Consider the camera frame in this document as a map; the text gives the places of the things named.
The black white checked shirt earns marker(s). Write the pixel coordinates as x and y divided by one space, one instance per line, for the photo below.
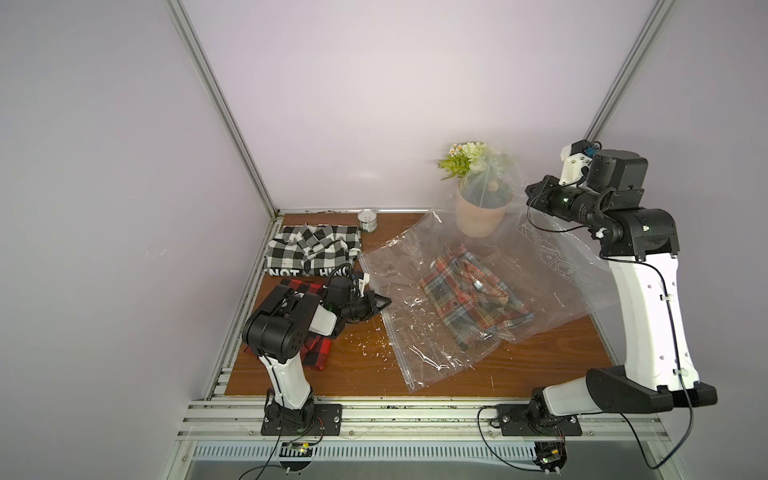
313 250

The multicolour tartan shirt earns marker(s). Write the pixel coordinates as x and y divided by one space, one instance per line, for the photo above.
472 301

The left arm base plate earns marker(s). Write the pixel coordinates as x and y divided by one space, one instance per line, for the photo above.
314 420

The clear plastic vacuum bag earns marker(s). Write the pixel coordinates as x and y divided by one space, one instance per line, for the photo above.
544 262

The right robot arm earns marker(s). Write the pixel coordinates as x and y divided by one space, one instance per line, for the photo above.
658 374

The aluminium rail frame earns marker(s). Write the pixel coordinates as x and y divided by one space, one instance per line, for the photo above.
400 429

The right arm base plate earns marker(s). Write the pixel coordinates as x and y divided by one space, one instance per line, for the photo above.
534 421

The red black checked shirt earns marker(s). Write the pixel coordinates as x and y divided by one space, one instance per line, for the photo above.
279 328

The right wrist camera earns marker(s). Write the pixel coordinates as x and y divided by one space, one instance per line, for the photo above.
576 159

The potted artificial flower plant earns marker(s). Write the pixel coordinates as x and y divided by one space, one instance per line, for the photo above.
487 185

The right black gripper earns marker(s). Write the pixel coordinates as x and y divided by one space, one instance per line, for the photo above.
537 192

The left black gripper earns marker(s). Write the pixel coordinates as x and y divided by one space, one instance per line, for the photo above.
370 300

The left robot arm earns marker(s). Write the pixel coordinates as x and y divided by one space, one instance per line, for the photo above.
289 386

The small labelled tin can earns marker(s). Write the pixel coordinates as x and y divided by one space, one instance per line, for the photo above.
368 220

